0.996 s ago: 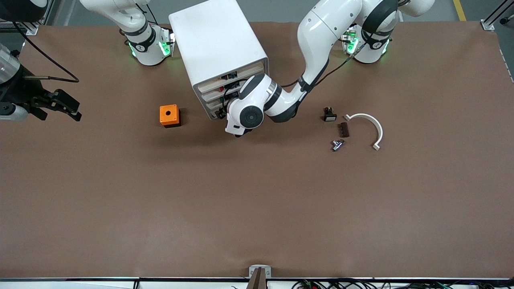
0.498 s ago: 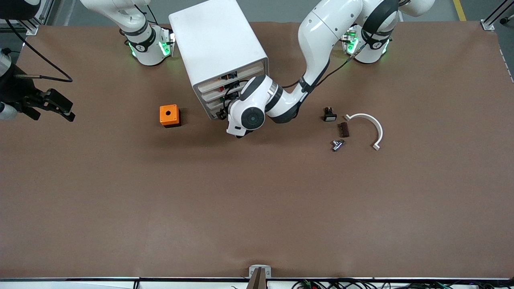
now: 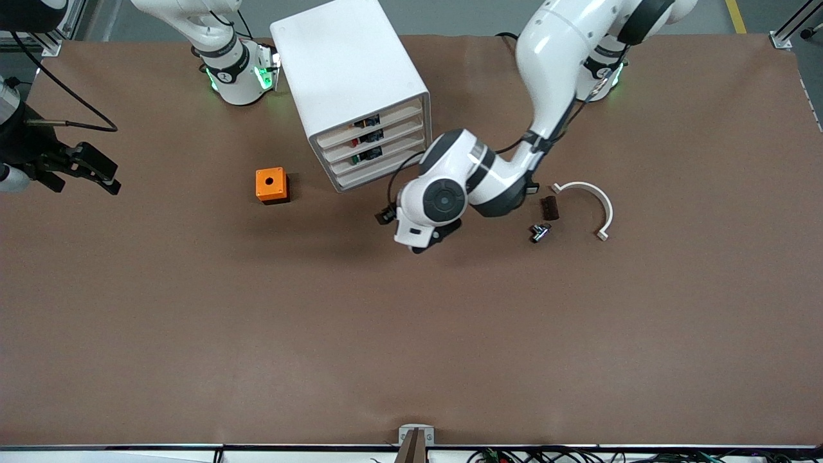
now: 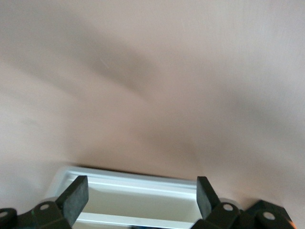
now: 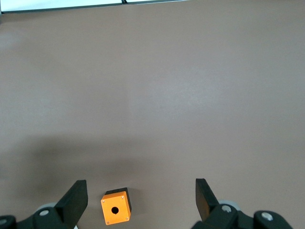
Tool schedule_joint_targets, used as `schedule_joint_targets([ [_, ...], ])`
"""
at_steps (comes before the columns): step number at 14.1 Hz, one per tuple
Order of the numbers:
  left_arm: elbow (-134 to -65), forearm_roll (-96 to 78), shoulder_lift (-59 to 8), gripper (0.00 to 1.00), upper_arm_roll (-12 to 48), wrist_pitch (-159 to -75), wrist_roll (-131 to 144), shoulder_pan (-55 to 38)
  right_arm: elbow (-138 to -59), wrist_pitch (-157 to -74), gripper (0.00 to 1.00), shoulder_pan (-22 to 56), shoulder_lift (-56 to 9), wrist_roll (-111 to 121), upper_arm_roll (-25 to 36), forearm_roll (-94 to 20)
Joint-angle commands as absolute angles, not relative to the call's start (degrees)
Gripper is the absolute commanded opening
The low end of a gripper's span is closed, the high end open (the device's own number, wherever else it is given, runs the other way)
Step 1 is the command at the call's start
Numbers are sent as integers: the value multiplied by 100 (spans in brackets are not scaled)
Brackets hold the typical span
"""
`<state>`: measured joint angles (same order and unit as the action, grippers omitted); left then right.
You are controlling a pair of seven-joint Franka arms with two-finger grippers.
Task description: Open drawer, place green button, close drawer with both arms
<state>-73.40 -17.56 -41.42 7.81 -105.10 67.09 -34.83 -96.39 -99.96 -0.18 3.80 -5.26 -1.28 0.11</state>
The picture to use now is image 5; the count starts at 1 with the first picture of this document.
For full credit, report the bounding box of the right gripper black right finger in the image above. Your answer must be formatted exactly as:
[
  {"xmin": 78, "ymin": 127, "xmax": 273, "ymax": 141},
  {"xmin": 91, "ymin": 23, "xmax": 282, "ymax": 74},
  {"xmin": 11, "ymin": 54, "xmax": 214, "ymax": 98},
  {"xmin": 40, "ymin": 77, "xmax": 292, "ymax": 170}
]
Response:
[{"xmin": 192, "ymin": 178, "xmax": 294, "ymax": 229}]

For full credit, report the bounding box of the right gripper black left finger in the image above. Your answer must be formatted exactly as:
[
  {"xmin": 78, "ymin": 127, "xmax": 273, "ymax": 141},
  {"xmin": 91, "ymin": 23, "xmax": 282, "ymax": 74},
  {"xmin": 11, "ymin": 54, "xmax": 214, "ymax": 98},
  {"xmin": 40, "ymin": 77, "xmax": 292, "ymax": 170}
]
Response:
[{"xmin": 0, "ymin": 179, "xmax": 88, "ymax": 229}]

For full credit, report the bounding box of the orange box with round hole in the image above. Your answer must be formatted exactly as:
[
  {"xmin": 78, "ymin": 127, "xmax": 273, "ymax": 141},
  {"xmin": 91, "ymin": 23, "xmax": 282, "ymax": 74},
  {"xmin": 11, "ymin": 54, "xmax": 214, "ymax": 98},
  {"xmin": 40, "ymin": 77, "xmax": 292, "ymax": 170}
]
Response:
[{"xmin": 100, "ymin": 187, "xmax": 132, "ymax": 226}]

